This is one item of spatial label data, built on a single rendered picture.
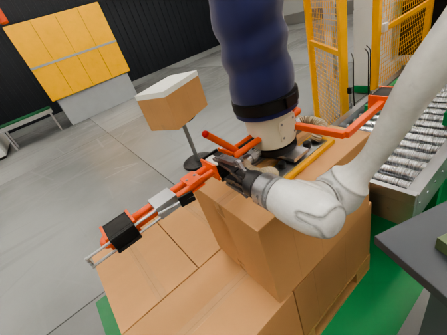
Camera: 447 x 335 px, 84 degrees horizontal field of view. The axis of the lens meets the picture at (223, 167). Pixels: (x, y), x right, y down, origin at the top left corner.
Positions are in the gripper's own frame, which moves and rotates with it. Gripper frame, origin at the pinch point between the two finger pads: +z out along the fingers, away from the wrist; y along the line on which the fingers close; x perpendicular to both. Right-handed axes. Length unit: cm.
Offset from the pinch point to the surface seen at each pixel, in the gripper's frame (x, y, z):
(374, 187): 68, 51, -18
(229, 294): -15, 55, -2
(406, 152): 109, 55, -16
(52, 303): -108, 111, 134
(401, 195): 68, 51, -30
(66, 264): -92, 111, 169
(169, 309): -37, 56, 13
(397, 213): 68, 63, -29
